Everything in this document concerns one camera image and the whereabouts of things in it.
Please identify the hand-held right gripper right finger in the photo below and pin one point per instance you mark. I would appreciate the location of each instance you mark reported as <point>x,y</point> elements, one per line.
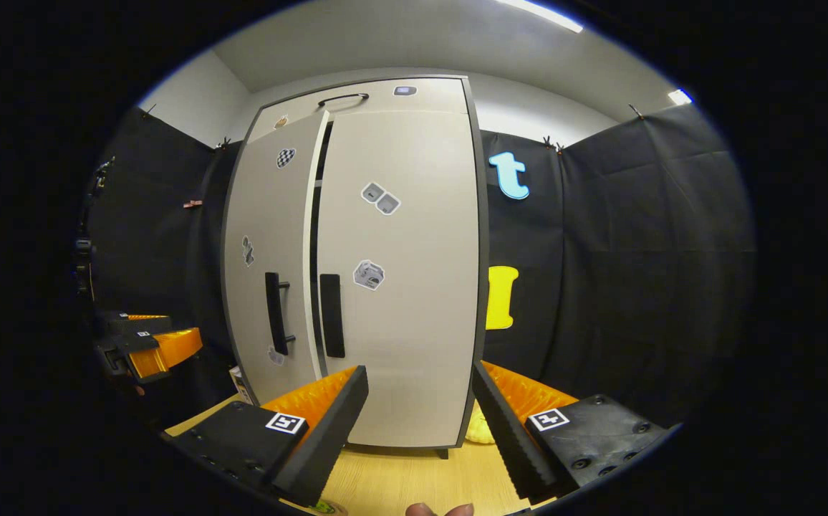
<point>511,437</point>

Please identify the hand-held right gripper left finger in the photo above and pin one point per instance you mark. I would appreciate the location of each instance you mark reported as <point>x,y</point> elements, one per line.
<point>328,430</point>

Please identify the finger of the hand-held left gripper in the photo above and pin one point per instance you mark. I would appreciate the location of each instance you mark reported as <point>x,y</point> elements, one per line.
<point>135,347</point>
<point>131,325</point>

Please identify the round wooden coaster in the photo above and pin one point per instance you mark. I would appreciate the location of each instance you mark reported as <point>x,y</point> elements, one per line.
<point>342,509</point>

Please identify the white cabinet door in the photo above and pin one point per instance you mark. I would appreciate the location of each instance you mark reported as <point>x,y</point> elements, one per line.
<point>414,322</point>
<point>271,215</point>

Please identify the white and grey cabinet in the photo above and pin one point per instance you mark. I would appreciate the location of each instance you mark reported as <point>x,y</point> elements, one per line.
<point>483,251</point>

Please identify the yellow round sponge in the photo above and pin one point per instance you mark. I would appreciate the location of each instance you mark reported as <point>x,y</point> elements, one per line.
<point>480,430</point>

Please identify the small white box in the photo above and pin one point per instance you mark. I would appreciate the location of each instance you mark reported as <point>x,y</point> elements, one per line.
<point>240,383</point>

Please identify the small ceiling light panel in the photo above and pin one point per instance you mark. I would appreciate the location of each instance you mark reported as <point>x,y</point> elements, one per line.
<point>680,97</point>

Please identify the long ceiling light panel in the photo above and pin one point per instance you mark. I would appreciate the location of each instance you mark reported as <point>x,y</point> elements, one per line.
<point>539,14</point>

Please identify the dark camera stand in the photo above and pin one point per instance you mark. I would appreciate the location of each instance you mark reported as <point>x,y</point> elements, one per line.
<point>84,251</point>

